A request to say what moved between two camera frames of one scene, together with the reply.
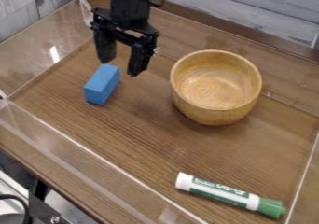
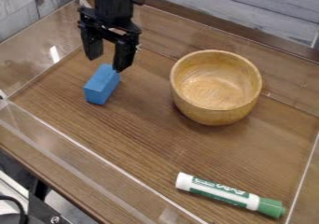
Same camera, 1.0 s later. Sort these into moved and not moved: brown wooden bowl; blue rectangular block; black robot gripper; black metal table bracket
Moved: black robot gripper
Not moved: blue rectangular block; black metal table bracket; brown wooden bowl
